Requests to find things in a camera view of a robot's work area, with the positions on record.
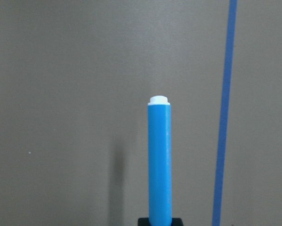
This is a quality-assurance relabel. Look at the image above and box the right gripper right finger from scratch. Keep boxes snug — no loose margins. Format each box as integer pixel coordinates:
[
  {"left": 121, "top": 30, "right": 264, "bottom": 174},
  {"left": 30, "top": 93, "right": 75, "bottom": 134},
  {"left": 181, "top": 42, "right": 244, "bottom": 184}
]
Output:
[{"left": 171, "top": 218, "right": 183, "bottom": 226}]

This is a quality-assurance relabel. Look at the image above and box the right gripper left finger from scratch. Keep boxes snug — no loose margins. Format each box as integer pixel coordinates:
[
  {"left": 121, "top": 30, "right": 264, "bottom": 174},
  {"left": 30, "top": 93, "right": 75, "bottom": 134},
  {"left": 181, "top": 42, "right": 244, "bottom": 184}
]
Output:
[{"left": 137, "top": 218, "right": 150, "bottom": 226}]

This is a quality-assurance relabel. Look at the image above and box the blue highlighter pen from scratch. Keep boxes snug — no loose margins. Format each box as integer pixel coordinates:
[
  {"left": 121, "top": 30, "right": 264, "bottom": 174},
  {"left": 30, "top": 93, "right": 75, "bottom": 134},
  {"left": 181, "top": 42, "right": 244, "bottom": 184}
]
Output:
[{"left": 147, "top": 96, "right": 172, "bottom": 226}]

